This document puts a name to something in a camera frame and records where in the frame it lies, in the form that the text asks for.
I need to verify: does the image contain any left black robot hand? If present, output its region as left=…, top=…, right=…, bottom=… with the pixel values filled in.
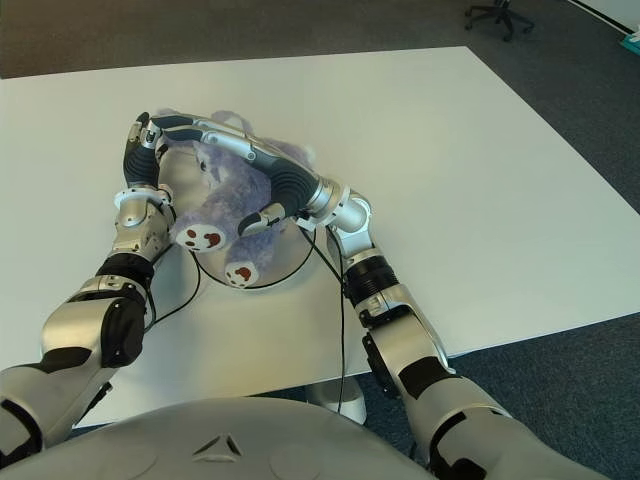
left=122, top=112, right=169, bottom=191

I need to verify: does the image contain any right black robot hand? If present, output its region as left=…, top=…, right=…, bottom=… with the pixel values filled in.
left=149, top=113, right=332, bottom=237

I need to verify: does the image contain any purple plush bunny doll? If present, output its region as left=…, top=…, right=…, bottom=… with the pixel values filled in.
left=152, top=107, right=319, bottom=290

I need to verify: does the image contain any white plate with black rim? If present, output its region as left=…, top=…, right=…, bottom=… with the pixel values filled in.
left=192, top=222, right=317, bottom=290

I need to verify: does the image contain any black office chair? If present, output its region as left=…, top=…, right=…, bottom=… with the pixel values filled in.
left=464, top=0, right=535, bottom=42

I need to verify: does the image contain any silver robot torso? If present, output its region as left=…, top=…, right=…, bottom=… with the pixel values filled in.
left=0, top=397, right=436, bottom=480

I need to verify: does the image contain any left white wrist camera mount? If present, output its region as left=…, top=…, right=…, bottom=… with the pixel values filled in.
left=113, top=185, right=175, bottom=211

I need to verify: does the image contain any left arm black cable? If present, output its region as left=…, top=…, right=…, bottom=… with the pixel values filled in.
left=144, top=249, right=202, bottom=331

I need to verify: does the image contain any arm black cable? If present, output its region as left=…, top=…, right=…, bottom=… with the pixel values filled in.
left=144, top=249, right=202, bottom=331
left=298, top=214, right=347, bottom=415

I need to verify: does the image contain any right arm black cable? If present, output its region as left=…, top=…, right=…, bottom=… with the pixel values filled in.
left=298, top=214, right=347, bottom=415

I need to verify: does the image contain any silver table pedestal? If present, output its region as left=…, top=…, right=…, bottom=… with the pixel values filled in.
left=304, top=377, right=369, bottom=426

